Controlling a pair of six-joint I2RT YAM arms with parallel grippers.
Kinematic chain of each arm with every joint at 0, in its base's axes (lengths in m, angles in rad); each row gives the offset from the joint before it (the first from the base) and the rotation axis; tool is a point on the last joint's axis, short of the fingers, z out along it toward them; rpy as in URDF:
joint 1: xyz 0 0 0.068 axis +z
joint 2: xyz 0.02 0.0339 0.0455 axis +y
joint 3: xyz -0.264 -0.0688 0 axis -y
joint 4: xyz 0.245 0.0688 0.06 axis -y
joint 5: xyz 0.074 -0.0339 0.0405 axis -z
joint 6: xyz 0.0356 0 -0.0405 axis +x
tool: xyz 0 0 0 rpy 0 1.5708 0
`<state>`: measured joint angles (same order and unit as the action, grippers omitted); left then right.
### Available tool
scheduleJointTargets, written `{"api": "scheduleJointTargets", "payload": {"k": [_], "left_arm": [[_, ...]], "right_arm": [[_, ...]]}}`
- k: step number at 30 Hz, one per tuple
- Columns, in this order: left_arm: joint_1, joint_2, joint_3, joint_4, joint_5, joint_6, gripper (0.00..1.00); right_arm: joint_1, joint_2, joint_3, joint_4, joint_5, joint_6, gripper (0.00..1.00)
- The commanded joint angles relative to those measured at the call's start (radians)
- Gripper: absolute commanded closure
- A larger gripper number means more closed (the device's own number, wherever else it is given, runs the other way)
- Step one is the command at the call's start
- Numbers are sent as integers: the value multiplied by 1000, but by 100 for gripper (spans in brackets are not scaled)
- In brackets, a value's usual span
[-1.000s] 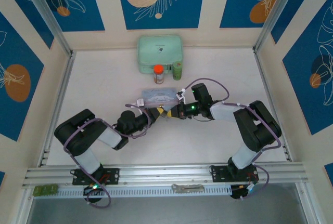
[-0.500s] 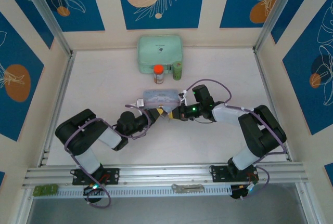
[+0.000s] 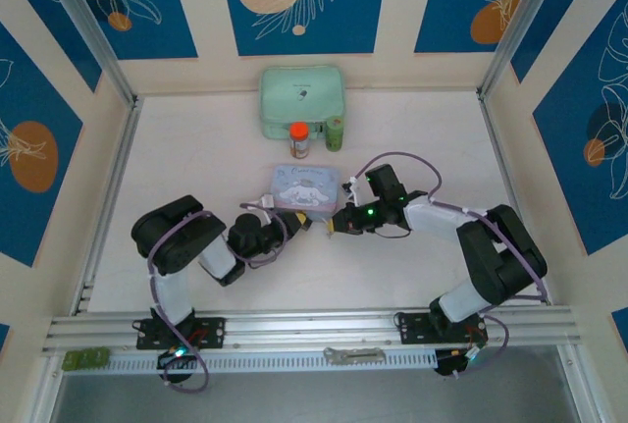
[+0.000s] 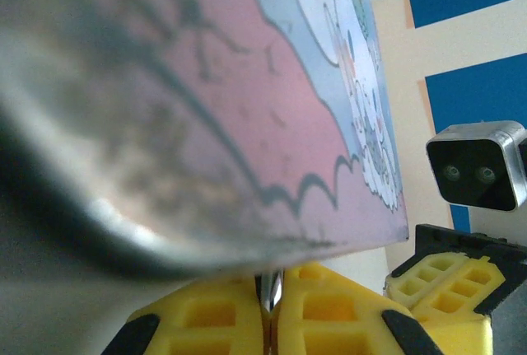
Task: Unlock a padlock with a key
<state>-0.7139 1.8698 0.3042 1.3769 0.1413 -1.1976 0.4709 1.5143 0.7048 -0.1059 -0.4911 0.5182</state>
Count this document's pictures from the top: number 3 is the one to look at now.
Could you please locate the green cylindrical can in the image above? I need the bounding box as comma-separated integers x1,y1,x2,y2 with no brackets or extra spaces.
324,116,345,153

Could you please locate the white slotted cable duct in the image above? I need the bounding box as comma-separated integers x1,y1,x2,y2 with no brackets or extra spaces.
104,346,439,376

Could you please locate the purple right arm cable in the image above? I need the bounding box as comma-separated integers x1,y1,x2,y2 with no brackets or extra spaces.
356,149,551,381

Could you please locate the silver metal bracket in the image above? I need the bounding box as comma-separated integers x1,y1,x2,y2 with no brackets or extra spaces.
323,345,387,365

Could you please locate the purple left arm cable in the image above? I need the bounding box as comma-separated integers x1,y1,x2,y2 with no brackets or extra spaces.
146,201,290,395

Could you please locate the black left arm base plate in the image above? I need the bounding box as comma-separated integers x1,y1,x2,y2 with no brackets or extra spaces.
135,316,228,351

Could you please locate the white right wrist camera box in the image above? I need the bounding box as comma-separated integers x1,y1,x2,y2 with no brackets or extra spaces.
342,175,365,204

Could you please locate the aluminium front rail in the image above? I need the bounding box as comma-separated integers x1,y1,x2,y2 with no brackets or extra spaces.
42,303,581,356

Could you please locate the aluminium side rail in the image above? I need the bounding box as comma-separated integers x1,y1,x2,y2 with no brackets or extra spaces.
71,94,144,317
477,91,554,307

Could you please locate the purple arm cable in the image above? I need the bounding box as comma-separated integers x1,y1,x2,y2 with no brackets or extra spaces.
146,201,290,395
356,149,551,381

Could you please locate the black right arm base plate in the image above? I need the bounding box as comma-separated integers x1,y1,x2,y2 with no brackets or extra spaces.
394,311,491,346

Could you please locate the orange cap pill bottle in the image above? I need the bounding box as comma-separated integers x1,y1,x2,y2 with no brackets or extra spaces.
288,121,312,161

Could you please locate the mint green zip pouch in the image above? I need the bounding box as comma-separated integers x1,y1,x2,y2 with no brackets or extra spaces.
258,65,347,141

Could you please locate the light blue cartoon pouch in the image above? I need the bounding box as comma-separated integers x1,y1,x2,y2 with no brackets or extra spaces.
268,162,340,214

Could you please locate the aluminium frame post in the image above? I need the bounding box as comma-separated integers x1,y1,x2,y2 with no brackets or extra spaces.
478,0,573,99
36,0,137,106

